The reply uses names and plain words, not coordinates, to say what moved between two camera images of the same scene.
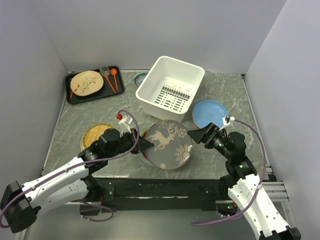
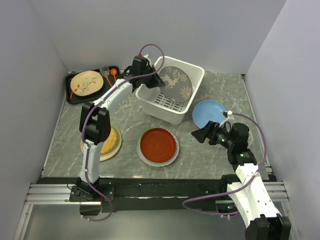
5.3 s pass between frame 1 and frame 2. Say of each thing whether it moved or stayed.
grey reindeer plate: moved
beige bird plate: stayed
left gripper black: moved
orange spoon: stayed
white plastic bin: stayed
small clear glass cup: stayed
